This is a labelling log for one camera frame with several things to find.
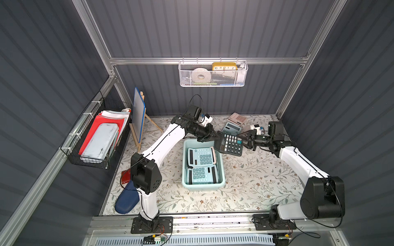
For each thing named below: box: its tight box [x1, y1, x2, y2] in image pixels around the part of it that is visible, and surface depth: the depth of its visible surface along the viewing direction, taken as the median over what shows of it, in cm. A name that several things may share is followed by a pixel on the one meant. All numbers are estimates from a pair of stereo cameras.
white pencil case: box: [80, 123, 120, 160], surface depth 68 cm
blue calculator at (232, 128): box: [221, 121, 243, 136], surface depth 113 cm
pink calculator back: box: [226, 112, 248, 126], surface depth 119 cm
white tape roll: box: [191, 67, 212, 83], surface depth 86 cm
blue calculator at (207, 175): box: [186, 164, 218, 185], surface depth 85 cm
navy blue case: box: [114, 180, 140, 215], surface depth 79 cm
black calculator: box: [213, 130, 244, 157], surface depth 77 cm
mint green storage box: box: [181, 138, 226, 192], surface depth 86 cm
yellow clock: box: [211, 62, 238, 71], surface depth 90 cm
